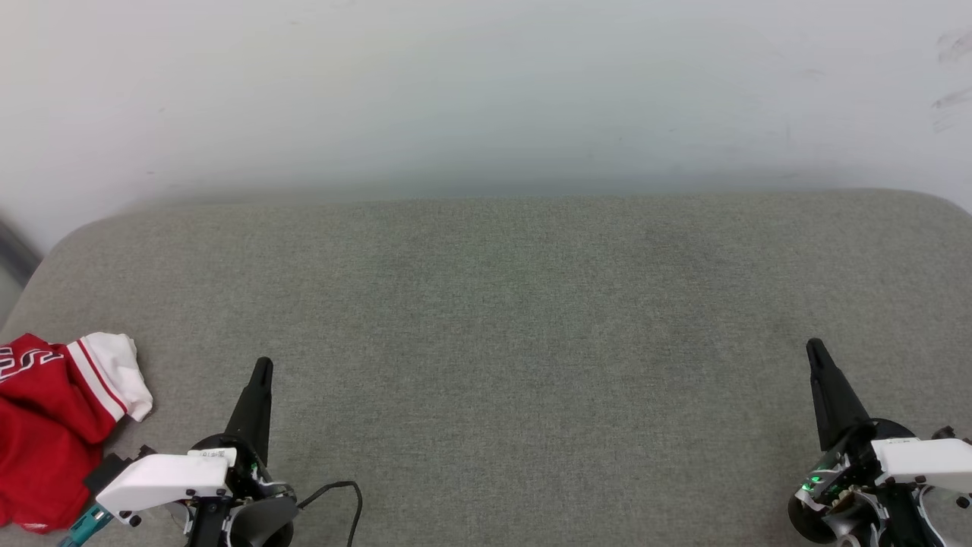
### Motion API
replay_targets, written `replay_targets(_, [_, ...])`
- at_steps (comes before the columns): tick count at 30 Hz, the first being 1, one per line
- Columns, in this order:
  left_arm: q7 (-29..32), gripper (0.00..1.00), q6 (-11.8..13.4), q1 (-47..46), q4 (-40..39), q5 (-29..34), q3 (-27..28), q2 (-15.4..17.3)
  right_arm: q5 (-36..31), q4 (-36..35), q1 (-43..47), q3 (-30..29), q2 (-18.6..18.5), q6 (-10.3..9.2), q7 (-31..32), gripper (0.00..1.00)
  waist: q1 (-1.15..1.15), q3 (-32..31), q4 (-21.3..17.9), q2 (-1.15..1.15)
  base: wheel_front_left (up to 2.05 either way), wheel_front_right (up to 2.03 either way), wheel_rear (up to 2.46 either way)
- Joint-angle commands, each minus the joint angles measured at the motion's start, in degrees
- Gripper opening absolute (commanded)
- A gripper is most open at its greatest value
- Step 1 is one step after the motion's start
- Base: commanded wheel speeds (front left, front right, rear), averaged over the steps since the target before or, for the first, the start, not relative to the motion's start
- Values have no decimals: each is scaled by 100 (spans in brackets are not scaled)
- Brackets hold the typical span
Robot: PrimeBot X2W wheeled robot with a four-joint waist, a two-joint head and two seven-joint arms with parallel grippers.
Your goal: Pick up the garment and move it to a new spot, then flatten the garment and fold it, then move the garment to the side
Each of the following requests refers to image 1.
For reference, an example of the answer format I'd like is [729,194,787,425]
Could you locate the teal cable connector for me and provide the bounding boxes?
[59,504,115,547]

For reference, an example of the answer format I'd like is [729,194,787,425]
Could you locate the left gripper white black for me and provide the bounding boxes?
[95,356,298,526]

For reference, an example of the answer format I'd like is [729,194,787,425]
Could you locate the grey fabric sofa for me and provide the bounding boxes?
[0,190,972,547]

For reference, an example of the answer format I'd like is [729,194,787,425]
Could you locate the red shirt with white stripes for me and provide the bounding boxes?
[0,332,154,533]

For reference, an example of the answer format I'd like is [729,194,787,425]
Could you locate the thin black cable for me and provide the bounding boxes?
[295,480,364,547]

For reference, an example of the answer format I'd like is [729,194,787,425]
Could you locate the grey metal rail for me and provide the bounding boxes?
[0,219,40,286]

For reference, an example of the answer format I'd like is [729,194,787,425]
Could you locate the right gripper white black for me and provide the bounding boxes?
[794,337,972,507]

